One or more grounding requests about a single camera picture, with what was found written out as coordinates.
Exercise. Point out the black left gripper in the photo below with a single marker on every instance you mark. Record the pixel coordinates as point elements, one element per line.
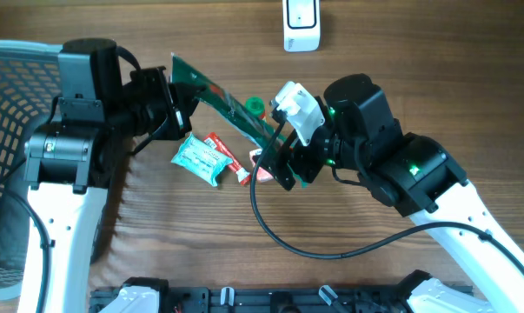
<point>180,94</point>

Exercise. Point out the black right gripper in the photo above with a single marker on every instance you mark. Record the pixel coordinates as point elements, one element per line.
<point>297,160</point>

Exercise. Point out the red white tissue pack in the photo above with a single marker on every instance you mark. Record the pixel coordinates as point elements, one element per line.
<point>262,175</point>

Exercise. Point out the green 3M glove package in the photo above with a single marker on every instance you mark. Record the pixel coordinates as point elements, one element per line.
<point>257,131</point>

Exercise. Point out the red yellow sauce bottle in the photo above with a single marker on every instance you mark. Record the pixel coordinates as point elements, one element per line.
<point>255,105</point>

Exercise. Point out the teal white small packet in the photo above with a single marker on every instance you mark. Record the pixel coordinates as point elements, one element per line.
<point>200,159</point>

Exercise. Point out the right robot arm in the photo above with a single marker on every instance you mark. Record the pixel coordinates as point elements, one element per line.
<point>351,127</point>

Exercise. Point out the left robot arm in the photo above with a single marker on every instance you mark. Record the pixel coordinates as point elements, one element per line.
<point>71,159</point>

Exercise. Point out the white barcode scanner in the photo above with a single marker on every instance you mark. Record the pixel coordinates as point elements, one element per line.
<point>301,25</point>

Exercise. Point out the grey plastic shopping basket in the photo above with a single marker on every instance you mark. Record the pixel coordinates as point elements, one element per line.
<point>29,80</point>

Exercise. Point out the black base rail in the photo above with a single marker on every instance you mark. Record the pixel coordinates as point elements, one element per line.
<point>287,300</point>

